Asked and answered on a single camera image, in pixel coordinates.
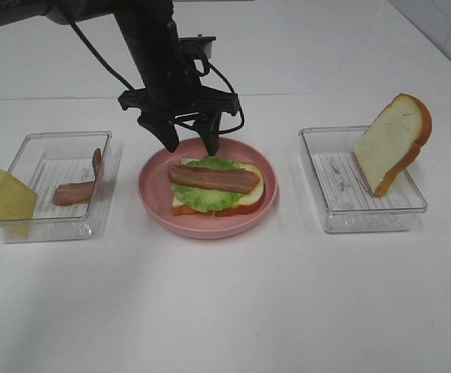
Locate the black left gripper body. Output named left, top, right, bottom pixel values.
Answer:
left=118, top=58, right=239, bottom=119

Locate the bread slice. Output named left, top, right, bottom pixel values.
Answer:
left=352, top=93, right=432, bottom=197
left=172, top=162, right=264, bottom=217

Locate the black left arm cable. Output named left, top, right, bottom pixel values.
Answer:
left=64, top=15, right=246, bottom=137

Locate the green lettuce leaf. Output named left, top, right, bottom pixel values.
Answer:
left=170, top=155, right=243, bottom=212

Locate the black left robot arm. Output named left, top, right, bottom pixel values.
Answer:
left=0, top=1, right=243, bottom=155

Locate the short bacon strip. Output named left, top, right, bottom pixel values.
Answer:
left=52, top=148, right=102, bottom=207

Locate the clear plastic tray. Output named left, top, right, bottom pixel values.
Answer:
left=0, top=131, right=120, bottom=242
left=299, top=126, right=428, bottom=234

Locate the long bacon strip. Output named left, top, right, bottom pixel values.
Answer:
left=168, top=165, right=260, bottom=193

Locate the yellow cheese slice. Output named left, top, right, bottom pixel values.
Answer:
left=0, top=169, right=37, bottom=221

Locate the clear left plastic tray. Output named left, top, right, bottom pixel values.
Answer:
left=0, top=131, right=120, bottom=242

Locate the clear right plastic tray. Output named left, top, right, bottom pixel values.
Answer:
left=299, top=126, right=428, bottom=234

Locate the pink round plate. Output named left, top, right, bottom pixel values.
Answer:
left=138, top=137, right=278, bottom=239

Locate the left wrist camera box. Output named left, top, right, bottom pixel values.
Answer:
left=180, top=35, right=216, bottom=60

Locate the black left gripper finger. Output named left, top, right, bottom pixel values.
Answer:
left=193, top=112, right=222, bottom=156
left=138, top=113, right=178, bottom=152

